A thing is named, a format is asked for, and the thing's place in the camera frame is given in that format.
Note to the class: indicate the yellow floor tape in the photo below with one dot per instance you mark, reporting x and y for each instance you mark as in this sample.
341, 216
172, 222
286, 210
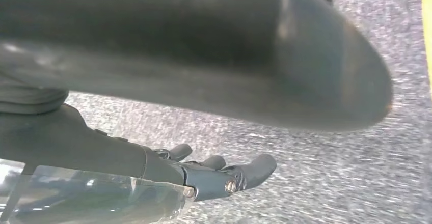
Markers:
427, 30

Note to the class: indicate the ribbed grey right arm sleeve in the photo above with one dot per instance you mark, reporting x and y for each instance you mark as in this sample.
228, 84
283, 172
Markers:
27, 97

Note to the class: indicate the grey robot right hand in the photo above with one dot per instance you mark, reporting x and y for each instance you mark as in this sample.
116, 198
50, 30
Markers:
168, 47

